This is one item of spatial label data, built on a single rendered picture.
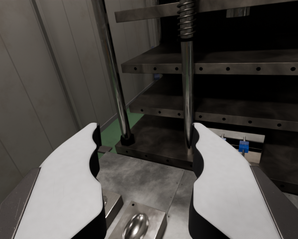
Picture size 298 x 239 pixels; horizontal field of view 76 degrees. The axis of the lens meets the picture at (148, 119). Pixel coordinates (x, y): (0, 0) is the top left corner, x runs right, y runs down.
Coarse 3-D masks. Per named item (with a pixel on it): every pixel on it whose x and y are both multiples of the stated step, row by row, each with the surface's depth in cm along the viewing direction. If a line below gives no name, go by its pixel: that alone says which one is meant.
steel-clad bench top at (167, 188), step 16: (112, 160) 111; (128, 160) 109; (144, 160) 108; (112, 176) 100; (128, 176) 98; (144, 176) 97; (160, 176) 96; (176, 176) 94; (192, 176) 93; (128, 192) 90; (144, 192) 89; (160, 192) 87; (176, 192) 86; (160, 208) 80; (176, 208) 79; (112, 224) 77; (176, 224) 74
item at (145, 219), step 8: (128, 208) 74; (136, 208) 74; (144, 208) 73; (152, 208) 73; (128, 216) 71; (136, 216) 72; (144, 216) 71; (152, 216) 70; (160, 216) 70; (120, 224) 69; (128, 224) 69; (136, 224) 70; (144, 224) 70; (152, 224) 67; (160, 224) 67; (112, 232) 67; (120, 232) 66; (128, 232) 68; (136, 232) 68; (144, 232) 67; (152, 232) 65; (160, 232) 68
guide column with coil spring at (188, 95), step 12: (180, 0) 74; (192, 12) 75; (192, 24) 77; (192, 36) 79; (192, 48) 82; (192, 60) 84; (192, 72) 87; (192, 84) 89; (192, 96) 92; (192, 108) 95; (192, 120) 99
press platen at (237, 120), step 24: (144, 96) 126; (168, 96) 121; (216, 96) 113; (240, 96) 109; (264, 96) 105; (288, 96) 102; (216, 120) 97; (240, 120) 91; (264, 120) 87; (288, 120) 83
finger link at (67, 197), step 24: (72, 144) 10; (96, 144) 11; (48, 168) 8; (72, 168) 8; (96, 168) 10; (48, 192) 7; (72, 192) 7; (96, 192) 7; (24, 216) 6; (48, 216) 6; (72, 216) 6; (96, 216) 6
